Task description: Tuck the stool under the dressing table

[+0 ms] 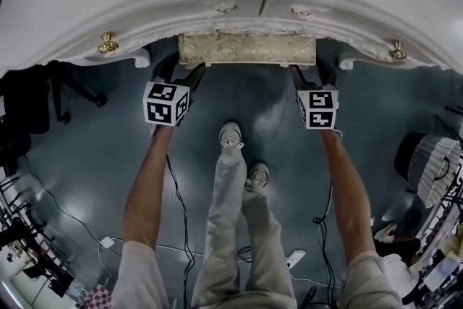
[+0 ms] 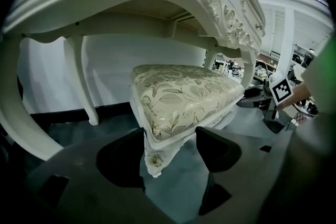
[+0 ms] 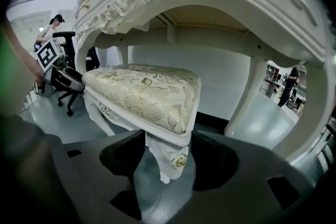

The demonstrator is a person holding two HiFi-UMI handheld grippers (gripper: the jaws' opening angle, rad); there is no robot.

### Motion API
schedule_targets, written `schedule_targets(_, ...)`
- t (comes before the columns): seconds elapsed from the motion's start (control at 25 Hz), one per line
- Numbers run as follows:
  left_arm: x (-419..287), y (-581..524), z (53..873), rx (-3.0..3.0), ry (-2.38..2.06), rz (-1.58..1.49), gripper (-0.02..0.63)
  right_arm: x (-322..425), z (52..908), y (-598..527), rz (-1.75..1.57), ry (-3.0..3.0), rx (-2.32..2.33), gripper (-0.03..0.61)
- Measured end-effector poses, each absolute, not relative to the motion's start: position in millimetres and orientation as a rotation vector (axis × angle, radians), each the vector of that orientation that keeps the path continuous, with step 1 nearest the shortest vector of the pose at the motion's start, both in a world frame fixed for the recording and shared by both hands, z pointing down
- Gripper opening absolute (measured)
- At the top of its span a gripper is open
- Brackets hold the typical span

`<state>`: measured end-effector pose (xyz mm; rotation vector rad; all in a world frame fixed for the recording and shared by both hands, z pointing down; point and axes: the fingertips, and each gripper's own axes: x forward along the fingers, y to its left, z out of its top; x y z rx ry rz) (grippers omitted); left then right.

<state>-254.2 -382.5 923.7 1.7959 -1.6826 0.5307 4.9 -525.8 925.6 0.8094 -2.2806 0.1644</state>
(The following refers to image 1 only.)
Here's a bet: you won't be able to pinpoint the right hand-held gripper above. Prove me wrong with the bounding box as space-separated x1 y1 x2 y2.
290 57 341 131

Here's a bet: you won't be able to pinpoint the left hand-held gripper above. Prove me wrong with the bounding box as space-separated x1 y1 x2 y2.
143 53 207 140

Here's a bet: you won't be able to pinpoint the cream upholstered stool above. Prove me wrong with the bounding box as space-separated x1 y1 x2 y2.
177 30 318 69

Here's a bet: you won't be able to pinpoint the person's right forearm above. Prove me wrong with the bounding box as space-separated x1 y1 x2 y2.
320 128 379 267

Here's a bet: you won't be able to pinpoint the person's left forearm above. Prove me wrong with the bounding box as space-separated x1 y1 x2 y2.
122 124 174 258

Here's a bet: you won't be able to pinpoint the person's left shoe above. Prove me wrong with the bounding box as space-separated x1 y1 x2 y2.
218 121 245 153

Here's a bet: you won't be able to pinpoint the grey woven laundry basket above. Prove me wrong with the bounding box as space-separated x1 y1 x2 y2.
394 132 463 209

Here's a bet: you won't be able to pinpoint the black office chair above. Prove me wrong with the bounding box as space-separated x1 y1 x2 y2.
0 61 108 164

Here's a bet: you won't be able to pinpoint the person's beige trousers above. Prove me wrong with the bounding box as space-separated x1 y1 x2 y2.
190 146 297 309

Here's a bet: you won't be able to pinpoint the white power strip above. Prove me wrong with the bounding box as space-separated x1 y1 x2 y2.
285 248 306 268

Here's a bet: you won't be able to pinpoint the person's beige shirt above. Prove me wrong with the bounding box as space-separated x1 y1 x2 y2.
111 240 415 309

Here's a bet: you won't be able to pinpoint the purple checkered cloth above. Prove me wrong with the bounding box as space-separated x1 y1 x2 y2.
81 284 116 309

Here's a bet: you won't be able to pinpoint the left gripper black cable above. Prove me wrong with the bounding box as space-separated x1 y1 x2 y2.
165 153 196 309

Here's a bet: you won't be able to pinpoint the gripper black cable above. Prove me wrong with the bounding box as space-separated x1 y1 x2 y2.
313 180 337 301
165 153 196 309

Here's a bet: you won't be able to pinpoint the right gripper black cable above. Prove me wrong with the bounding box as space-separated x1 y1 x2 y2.
313 180 337 301

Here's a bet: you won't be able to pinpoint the white adapter cable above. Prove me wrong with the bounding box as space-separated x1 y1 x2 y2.
108 237 205 258

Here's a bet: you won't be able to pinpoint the black floor cable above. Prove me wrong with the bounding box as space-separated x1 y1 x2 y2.
27 169 102 240

